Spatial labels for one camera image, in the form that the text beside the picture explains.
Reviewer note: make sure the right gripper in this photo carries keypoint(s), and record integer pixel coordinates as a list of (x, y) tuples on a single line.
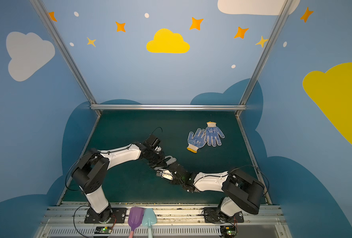
[(173, 172)]

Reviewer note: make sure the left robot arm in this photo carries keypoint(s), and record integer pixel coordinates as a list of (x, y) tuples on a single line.
[(90, 171)]

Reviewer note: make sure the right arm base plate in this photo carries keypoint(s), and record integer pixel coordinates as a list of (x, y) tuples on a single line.
[(212, 215)]

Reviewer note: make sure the right blue dotted glove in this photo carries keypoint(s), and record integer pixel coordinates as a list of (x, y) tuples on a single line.
[(213, 134)]

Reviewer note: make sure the right controller board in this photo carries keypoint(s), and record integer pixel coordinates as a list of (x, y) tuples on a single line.
[(228, 231)]

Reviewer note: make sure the left blue dotted glove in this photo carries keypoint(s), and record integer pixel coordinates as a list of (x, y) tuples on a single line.
[(196, 140)]

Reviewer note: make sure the left controller board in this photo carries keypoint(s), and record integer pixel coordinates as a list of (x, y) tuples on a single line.
[(103, 230)]

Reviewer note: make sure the controller board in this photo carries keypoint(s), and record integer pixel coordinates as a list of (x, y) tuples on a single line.
[(103, 230), (228, 231)]

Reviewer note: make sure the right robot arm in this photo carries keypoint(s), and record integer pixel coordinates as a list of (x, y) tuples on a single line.
[(243, 192)]

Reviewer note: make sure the teal toy shovel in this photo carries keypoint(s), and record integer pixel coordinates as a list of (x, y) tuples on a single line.
[(149, 219)]

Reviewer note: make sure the purple toy shovel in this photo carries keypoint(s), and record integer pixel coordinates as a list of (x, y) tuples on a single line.
[(135, 219)]

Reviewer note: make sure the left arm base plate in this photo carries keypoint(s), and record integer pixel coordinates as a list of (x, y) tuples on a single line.
[(107, 216)]

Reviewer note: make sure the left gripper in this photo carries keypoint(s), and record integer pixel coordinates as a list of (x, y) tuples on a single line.
[(158, 157)]

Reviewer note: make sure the blue dotted glove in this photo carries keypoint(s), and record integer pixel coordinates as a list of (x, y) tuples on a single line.
[(196, 140), (213, 134)]

